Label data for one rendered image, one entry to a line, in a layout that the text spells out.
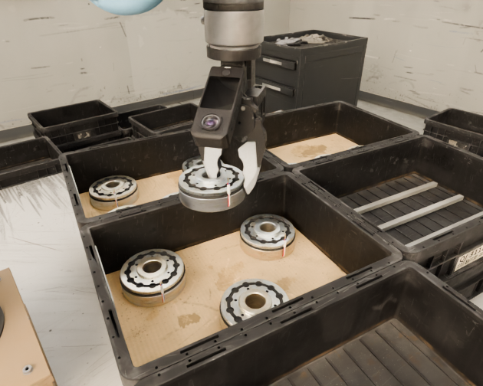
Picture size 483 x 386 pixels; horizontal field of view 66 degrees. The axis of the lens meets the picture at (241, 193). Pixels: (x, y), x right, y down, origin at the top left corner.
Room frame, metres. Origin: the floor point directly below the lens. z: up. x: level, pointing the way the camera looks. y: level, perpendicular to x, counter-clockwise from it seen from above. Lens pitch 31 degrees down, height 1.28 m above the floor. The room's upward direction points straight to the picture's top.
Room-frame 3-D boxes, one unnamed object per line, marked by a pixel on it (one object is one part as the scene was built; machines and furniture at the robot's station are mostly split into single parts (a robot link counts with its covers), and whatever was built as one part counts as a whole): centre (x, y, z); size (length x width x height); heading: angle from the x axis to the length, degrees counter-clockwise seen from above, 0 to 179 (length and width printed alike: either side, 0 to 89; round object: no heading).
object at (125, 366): (0.44, 0.01, 0.92); 0.40 x 0.30 x 0.02; 118
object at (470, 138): (1.81, -1.20, 0.37); 0.40 x 0.30 x 0.45; 39
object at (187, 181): (0.50, 0.05, 1.00); 0.10 x 0.10 x 0.01
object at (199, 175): (0.50, 0.05, 1.00); 0.05 x 0.05 x 0.01
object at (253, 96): (0.52, 0.01, 1.13); 0.09 x 0.08 x 0.12; 166
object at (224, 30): (0.51, 0.01, 1.21); 0.08 x 0.08 x 0.05
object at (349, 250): (0.44, 0.01, 0.87); 0.40 x 0.30 x 0.11; 118
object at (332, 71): (2.46, -0.41, 0.45); 0.60 x 0.45 x 0.90; 129
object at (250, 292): (0.38, -0.02, 0.86); 0.05 x 0.05 x 0.01
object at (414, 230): (0.63, -0.34, 0.87); 0.40 x 0.30 x 0.11; 118
